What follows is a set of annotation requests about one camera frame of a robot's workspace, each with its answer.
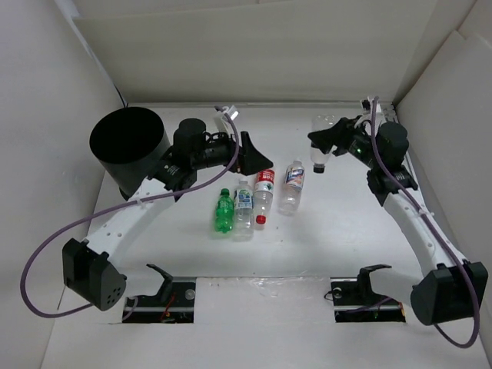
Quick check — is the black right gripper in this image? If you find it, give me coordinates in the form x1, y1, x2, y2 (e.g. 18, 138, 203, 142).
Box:
307, 115, 381, 170

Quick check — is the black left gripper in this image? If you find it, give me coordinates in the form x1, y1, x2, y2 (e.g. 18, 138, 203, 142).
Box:
192, 128, 273, 177

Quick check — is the small clear bottle black label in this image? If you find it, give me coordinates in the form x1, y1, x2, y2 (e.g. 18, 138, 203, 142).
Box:
309, 114, 336, 174

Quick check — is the clear bottle blue orange label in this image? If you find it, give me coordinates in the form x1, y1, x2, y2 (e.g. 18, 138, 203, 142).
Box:
279, 160, 305, 215

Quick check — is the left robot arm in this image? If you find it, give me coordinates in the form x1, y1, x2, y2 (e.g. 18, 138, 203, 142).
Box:
62, 118, 273, 311

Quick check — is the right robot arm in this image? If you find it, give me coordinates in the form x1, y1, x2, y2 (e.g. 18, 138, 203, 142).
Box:
308, 118, 488, 326

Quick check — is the black plastic bin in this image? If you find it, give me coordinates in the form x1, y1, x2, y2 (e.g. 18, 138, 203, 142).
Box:
89, 107, 170, 199

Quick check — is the clear bottle red label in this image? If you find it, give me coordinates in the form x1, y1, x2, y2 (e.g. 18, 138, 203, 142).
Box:
253, 169, 275, 230

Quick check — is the clear bottle blue green label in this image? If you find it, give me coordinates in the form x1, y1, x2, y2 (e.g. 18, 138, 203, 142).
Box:
233, 179, 254, 241

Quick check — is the green plastic soda bottle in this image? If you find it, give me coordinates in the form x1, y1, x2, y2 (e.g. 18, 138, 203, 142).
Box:
214, 188, 234, 234

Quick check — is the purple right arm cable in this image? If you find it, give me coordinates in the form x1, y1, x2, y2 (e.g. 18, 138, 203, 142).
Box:
368, 95, 483, 349

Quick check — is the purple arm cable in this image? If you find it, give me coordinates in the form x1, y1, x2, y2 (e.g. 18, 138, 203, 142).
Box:
20, 107, 241, 319
368, 95, 483, 349

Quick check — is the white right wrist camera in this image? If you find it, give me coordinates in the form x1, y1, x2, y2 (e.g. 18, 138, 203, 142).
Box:
355, 96, 384, 127

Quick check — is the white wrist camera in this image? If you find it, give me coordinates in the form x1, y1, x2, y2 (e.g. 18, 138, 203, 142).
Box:
355, 96, 384, 127
213, 105, 239, 135

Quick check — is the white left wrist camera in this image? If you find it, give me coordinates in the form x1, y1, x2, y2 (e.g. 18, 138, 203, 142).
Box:
213, 105, 239, 135

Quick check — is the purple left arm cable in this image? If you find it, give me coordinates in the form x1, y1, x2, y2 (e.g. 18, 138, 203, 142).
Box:
20, 107, 241, 319

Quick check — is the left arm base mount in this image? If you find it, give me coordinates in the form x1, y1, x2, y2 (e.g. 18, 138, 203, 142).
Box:
121, 264, 197, 324

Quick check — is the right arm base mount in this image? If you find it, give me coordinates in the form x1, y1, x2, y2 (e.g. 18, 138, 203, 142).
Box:
324, 264, 406, 323

